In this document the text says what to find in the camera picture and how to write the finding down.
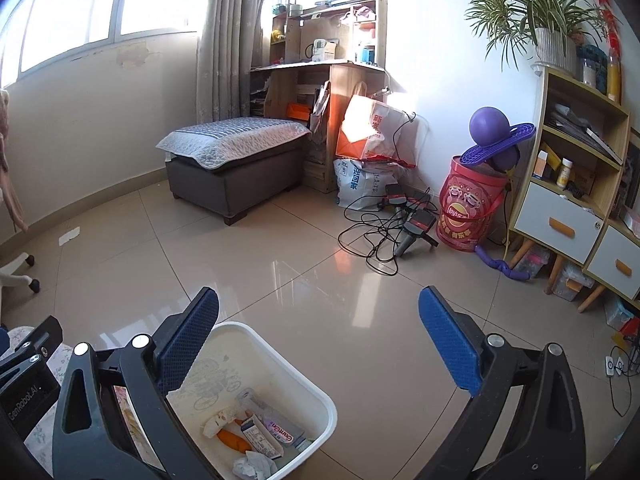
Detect wooden desk with hutch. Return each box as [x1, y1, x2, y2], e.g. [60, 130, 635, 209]
[248, 0, 388, 195]

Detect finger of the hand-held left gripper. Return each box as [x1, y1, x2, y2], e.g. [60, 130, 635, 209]
[0, 316, 64, 388]

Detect red wall decoration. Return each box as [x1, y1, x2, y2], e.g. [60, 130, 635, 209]
[590, 0, 622, 56]

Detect red snack bucket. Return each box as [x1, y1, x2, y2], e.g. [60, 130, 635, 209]
[436, 155, 511, 252]

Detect tangle of black cables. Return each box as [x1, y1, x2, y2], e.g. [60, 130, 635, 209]
[339, 110, 441, 276]

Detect purple tube toy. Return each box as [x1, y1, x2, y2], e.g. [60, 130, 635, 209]
[475, 245, 531, 283]

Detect stack of magazines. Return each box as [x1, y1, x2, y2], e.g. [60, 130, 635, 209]
[545, 105, 623, 163]

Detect white plastic trash bin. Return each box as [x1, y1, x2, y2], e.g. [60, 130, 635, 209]
[165, 321, 337, 480]

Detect wooden cabinet white drawers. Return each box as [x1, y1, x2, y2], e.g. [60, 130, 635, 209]
[507, 67, 640, 313]

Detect white paper wad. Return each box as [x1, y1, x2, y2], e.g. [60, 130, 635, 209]
[232, 450, 278, 480]

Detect large window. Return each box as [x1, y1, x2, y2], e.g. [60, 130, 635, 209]
[0, 0, 221, 86]

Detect thin black cable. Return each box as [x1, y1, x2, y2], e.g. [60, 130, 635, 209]
[607, 332, 640, 417]

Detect white and brown small carton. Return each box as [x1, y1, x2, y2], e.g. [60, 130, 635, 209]
[240, 412, 284, 459]

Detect orange small box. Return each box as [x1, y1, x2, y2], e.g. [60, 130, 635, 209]
[532, 142, 561, 181]

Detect white bag blue print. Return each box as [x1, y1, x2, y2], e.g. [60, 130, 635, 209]
[334, 157, 401, 209]

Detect purple pogo ball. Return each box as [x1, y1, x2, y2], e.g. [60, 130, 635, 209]
[460, 106, 537, 171]

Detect beige curtain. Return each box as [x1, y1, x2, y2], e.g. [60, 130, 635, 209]
[196, 0, 301, 126]

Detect quilted grey pad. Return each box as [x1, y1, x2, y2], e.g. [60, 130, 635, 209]
[156, 116, 312, 168]

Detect grey swivel office chair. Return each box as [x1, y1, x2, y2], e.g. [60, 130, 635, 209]
[0, 254, 41, 301]

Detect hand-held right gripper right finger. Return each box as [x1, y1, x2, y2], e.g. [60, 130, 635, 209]
[417, 285, 588, 480]

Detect orange and white shopping bag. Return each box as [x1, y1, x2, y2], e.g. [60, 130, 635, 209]
[335, 94, 426, 168]

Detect potted spider plant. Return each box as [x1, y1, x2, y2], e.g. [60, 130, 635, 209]
[467, 0, 608, 76]

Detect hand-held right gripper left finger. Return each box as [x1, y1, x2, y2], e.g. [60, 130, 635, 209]
[52, 286, 221, 480]

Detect dark grey ottoman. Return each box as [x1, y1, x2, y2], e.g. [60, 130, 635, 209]
[166, 132, 308, 226]

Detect white tissue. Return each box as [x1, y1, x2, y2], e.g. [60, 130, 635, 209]
[202, 407, 236, 436]

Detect orange peel piece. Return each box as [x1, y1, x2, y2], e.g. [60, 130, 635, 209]
[217, 427, 252, 454]

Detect clear plastic storage box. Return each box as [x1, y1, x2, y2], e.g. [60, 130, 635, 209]
[552, 260, 596, 301]
[512, 245, 551, 278]
[605, 295, 636, 331]

